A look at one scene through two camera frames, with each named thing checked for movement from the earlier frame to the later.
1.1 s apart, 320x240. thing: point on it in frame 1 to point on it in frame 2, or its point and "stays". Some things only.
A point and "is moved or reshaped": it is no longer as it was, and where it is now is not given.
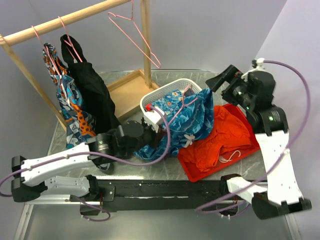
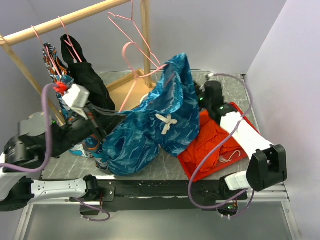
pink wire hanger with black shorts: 70,42 stays
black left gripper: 157,137 to 101,120
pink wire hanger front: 187,88 to 137,77
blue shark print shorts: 192,118 is moved or reshaped
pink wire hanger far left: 47,51 stays
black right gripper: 229,75 to 203,91
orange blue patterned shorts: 78,125 stays
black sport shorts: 95,92 stays
